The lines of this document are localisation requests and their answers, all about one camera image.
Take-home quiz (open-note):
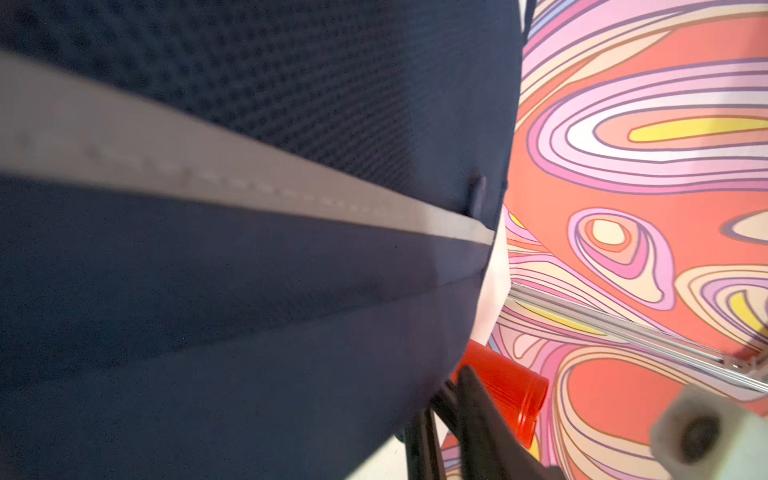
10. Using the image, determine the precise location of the navy blue student backpack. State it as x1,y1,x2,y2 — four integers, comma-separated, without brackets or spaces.
1,1,535,479

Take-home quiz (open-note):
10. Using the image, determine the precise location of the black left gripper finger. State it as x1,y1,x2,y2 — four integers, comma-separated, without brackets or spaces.
402,366,565,480

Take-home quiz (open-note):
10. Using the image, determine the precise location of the red ribbed metal pen cup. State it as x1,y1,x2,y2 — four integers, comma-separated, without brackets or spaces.
450,340,549,448

